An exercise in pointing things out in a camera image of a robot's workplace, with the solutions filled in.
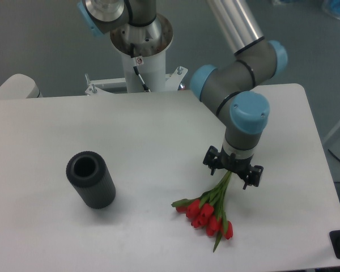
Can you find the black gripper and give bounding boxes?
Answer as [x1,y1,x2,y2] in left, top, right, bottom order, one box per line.
[203,146,264,189]

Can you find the black ribbed cylindrical vase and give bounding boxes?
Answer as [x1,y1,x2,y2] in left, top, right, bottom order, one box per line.
[66,151,116,209]

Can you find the white chair backrest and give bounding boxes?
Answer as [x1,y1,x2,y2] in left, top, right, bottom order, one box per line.
[0,74,43,100]

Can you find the white metal base bracket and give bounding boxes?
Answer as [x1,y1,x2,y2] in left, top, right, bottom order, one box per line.
[84,66,188,96]

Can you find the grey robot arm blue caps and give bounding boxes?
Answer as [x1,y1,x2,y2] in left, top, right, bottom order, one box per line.
[77,1,288,186]

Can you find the black cable on pedestal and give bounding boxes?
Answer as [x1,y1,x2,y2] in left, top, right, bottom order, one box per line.
[129,42,151,93]

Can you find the red tulip bouquet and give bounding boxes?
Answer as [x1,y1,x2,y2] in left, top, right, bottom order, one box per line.
[171,171,233,252]

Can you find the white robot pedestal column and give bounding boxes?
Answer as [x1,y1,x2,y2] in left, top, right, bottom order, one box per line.
[110,14,173,90]

